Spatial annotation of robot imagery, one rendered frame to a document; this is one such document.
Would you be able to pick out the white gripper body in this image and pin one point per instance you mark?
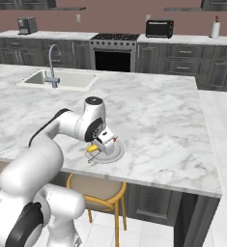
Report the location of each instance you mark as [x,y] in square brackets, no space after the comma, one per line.
[107,144]

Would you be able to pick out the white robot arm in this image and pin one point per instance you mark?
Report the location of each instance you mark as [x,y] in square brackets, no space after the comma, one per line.
[28,173]

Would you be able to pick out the grey round plate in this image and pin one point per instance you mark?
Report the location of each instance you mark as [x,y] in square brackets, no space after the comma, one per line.
[116,154]

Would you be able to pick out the yellow banana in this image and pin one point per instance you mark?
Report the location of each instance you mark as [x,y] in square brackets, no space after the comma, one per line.
[92,148]

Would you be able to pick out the white inset sink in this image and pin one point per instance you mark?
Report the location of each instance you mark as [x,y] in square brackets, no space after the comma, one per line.
[70,80]

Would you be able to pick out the grey island cupboard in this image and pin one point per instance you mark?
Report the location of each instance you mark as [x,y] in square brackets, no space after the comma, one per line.
[156,205]

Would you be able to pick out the grey curved tap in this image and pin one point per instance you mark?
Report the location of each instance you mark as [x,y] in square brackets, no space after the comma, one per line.
[53,78]

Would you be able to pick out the steel oven with hob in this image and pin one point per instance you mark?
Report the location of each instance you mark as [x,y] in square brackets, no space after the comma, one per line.
[113,53]

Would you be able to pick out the grey base cupboard run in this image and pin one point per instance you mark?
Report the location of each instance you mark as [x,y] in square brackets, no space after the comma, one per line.
[37,51]
[189,64]

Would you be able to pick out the black toaster oven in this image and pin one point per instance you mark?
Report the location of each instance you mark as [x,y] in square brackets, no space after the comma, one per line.
[159,28]

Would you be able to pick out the grey coffee machine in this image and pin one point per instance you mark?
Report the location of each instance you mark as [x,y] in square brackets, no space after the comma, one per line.
[26,25]

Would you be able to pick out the white paper towel roll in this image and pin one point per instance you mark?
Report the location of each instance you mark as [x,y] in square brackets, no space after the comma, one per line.
[215,29]

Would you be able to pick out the white wall socket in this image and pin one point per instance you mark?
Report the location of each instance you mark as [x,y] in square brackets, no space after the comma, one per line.
[78,18]
[147,17]

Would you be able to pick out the grey wall shelf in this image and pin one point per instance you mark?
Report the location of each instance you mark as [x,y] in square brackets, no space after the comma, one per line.
[182,9]
[68,8]

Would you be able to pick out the grey wall cupboard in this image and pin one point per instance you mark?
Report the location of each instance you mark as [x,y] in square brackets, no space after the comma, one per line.
[219,4]
[21,3]

